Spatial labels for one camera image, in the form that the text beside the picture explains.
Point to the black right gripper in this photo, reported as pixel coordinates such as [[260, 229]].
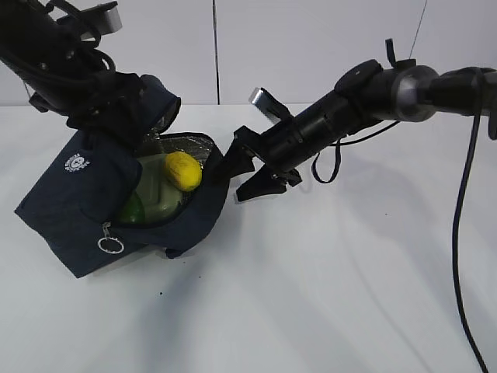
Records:
[[274, 148]]

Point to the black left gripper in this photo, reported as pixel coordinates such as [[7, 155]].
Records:
[[114, 110]]

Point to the yellow lemon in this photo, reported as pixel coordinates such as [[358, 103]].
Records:
[[183, 171]]

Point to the glass container green lid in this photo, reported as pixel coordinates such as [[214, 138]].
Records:
[[160, 198]]

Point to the green cucumber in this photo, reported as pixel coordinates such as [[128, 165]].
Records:
[[133, 211]]

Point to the dark blue lunch bag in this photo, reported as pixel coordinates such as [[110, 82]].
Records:
[[75, 204]]

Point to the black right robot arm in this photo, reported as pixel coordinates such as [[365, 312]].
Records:
[[365, 96]]

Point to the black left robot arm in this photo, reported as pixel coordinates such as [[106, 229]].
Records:
[[54, 49]]

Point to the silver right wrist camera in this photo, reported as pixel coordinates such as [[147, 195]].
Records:
[[268, 105]]

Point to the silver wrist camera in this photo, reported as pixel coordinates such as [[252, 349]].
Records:
[[268, 105], [101, 15]]

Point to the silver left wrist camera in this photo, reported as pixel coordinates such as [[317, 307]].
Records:
[[101, 15]]

